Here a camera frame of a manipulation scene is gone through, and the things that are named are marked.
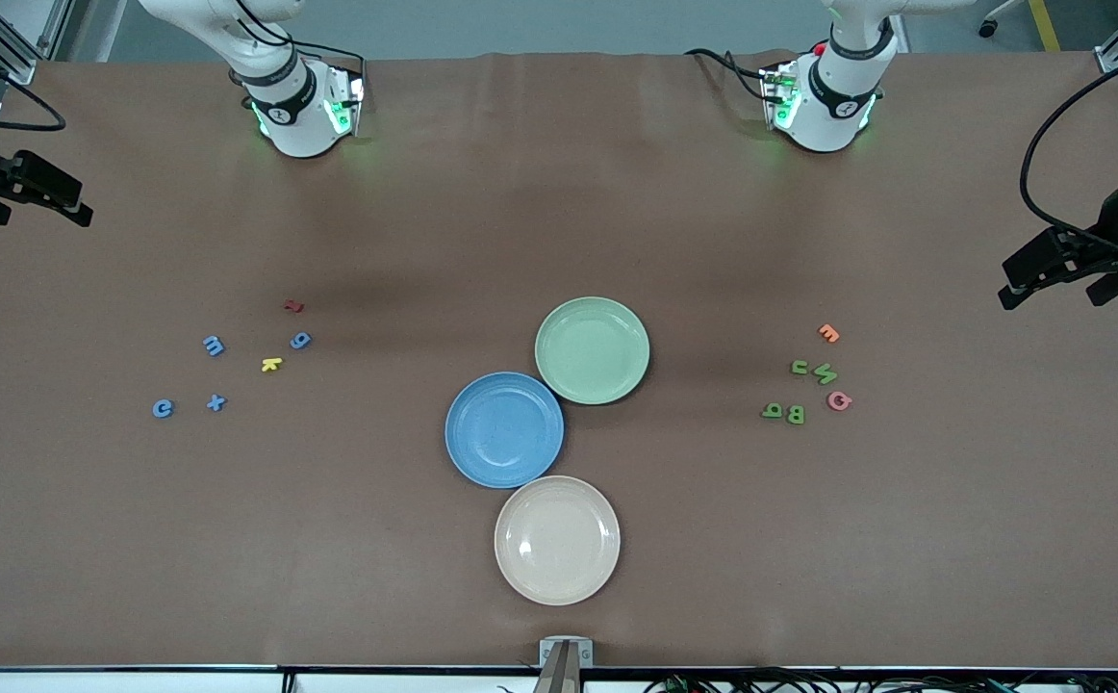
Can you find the blue foam letter m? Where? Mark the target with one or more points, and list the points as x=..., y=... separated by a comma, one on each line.
x=214, y=346

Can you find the blue foam letter e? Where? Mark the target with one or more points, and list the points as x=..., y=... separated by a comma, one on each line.
x=156, y=408

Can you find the blue foam letter x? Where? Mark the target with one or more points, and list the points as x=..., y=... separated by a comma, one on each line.
x=216, y=402

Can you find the green capital foam letter B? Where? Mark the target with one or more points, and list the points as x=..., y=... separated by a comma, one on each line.
x=796, y=414

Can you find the blue foam digit six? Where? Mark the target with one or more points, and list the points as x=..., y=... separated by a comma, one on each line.
x=300, y=340

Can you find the green lowercase foam letter b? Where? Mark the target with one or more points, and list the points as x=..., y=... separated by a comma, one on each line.
x=771, y=414

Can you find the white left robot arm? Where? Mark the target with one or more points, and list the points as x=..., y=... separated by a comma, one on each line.
x=824, y=111

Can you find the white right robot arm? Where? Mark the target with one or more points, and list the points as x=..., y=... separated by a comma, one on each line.
x=290, y=115

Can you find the orange foam letter E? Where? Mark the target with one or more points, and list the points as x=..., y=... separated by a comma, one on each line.
x=827, y=333

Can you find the black chair caster wheel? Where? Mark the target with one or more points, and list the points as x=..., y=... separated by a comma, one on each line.
x=988, y=28

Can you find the green foam letter w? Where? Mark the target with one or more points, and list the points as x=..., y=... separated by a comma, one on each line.
x=825, y=374

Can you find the pink foam letter G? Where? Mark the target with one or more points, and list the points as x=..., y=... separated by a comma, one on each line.
x=830, y=400

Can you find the green round plate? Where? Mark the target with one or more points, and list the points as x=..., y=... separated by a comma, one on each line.
x=593, y=351

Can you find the brown table cover sheet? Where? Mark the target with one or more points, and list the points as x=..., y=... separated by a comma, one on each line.
x=559, y=192

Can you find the blue round plate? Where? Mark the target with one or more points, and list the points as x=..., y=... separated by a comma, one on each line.
x=504, y=430

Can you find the beige round plate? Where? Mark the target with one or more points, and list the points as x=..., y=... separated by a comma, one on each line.
x=557, y=541

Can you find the white table frame rail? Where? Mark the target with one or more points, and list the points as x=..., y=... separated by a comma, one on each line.
x=88, y=681

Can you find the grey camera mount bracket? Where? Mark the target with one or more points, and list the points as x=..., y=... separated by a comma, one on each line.
x=566, y=664

